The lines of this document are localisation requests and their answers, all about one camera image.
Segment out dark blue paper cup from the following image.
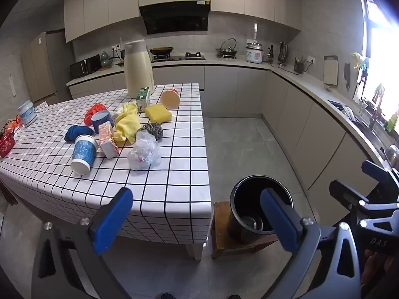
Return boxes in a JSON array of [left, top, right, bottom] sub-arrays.
[[91, 110, 115, 134]]

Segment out beige upper cabinets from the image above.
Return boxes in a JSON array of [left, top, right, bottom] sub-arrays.
[[64, 0, 303, 43]]

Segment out wooden stool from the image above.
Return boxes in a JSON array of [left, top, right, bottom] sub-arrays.
[[209, 201, 318, 259]]

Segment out yellow sponge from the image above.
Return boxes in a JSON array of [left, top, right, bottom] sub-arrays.
[[144, 105, 173, 123]]

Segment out white checked tablecloth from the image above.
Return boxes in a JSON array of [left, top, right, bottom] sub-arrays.
[[0, 83, 212, 245]]

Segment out yellow cloth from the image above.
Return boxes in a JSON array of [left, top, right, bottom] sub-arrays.
[[112, 103, 141, 146]]

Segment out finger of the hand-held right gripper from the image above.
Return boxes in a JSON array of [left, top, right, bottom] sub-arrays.
[[329, 179, 399, 222], [362, 160, 399, 194]]

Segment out yellow rubber gloves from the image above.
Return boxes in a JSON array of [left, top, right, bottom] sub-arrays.
[[351, 52, 370, 69]]

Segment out black gas stove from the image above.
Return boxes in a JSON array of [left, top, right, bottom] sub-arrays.
[[152, 52, 206, 61]]

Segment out white and blue jar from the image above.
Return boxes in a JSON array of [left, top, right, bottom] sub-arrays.
[[18, 100, 38, 127]]

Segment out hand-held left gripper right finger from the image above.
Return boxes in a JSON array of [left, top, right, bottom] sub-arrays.
[[260, 188, 362, 299]]

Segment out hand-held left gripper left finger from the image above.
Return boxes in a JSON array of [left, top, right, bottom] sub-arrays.
[[31, 187, 134, 299]]

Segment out white rice cooker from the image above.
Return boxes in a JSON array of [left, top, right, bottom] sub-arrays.
[[245, 40, 264, 64]]

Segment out kitchen window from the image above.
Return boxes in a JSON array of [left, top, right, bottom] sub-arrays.
[[358, 0, 399, 125]]

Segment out green milk carton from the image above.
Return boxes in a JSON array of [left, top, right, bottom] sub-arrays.
[[136, 87, 152, 113]]

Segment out pale snack packet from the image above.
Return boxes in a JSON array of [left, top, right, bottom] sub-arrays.
[[100, 139, 120, 159]]

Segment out grey kitchen counter cabinets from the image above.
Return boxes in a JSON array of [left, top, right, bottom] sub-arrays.
[[66, 57, 399, 194]]

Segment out light blue dotted paper cup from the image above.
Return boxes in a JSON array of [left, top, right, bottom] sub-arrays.
[[70, 135, 99, 175]]

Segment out orange plastic bag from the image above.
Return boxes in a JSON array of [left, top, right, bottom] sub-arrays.
[[6, 116, 24, 131]]

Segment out cream thermos jug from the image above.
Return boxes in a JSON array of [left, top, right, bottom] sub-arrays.
[[124, 39, 155, 99]]

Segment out black microwave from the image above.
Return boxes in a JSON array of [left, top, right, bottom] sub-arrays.
[[70, 54, 101, 79]]

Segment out steel wool scrubber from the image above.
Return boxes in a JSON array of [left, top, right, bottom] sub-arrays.
[[140, 123, 163, 142]]

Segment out black sink faucet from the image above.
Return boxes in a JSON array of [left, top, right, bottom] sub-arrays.
[[369, 106, 382, 130]]

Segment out beige fridge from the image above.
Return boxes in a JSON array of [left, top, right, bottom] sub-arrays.
[[21, 31, 74, 103]]

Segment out blue cloth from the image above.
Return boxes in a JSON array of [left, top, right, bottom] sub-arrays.
[[64, 125, 95, 143]]

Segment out red paper cup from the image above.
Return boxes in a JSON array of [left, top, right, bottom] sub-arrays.
[[160, 88, 181, 110]]

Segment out white cutting board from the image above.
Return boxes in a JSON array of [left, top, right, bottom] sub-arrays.
[[323, 55, 339, 86]]

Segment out red plastic bag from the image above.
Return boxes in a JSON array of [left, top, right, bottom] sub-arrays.
[[84, 102, 108, 127]]

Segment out orange snack packet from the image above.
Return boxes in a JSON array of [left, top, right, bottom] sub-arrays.
[[98, 121, 115, 144]]

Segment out black range hood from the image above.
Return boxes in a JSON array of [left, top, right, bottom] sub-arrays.
[[139, 0, 211, 35]]

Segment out clear plastic bag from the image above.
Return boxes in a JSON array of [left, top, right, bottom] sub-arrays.
[[127, 130, 162, 171]]

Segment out metal kettle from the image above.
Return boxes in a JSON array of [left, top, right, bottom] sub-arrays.
[[215, 38, 239, 60]]

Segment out black bucket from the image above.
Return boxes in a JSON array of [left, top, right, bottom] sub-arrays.
[[229, 175, 294, 245]]

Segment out person's right hand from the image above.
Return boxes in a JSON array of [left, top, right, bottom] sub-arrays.
[[363, 249, 399, 287]]

